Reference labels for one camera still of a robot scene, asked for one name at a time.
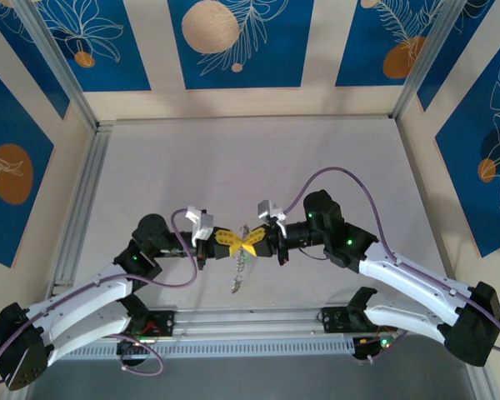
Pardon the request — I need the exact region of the black controller board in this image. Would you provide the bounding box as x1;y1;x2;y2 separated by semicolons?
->
352;332;401;363
116;337;152;368

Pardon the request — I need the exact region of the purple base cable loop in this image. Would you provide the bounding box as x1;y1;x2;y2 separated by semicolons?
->
118;332;165;378

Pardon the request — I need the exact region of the grey slotted cable duct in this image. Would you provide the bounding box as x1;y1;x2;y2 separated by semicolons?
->
56;336;356;361

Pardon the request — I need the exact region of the silver keyring chain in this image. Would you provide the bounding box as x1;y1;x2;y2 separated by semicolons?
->
232;223;252;288

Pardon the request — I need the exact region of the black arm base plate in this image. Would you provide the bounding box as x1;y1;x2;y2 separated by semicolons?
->
143;308;177;338
317;306;351;334

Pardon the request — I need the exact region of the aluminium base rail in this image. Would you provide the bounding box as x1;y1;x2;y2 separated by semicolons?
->
147;308;324;338

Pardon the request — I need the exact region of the aluminium corner post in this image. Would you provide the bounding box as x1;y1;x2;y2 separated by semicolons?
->
11;0;100;131
391;0;474;122

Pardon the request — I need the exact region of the aluminium table side rail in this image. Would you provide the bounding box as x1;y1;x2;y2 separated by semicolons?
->
48;124;112;296

